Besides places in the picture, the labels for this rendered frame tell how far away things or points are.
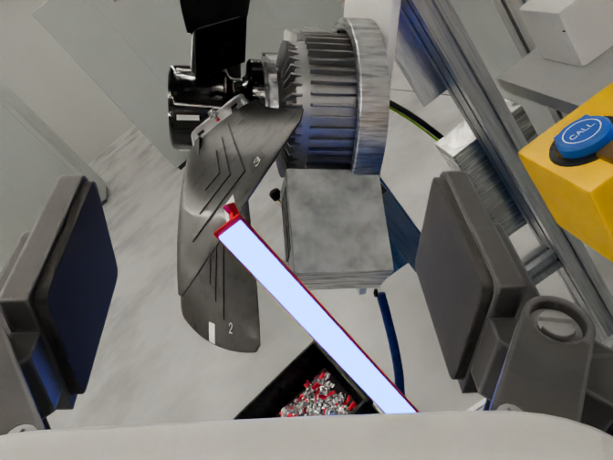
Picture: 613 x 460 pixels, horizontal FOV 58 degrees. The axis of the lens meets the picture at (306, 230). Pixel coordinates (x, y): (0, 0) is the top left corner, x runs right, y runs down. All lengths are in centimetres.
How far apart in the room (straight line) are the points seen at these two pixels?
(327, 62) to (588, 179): 43
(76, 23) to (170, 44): 90
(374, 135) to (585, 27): 42
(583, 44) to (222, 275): 67
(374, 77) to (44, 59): 1224
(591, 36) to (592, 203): 62
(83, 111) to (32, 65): 128
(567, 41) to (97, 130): 1220
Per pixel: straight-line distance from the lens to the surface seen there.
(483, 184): 109
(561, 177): 45
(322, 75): 77
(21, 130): 783
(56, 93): 1287
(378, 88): 74
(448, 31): 90
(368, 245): 72
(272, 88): 78
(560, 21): 101
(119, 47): 616
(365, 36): 78
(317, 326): 46
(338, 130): 75
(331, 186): 75
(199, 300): 89
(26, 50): 1290
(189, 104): 78
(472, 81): 92
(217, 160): 62
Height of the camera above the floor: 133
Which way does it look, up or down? 25 degrees down
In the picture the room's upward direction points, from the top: 40 degrees counter-clockwise
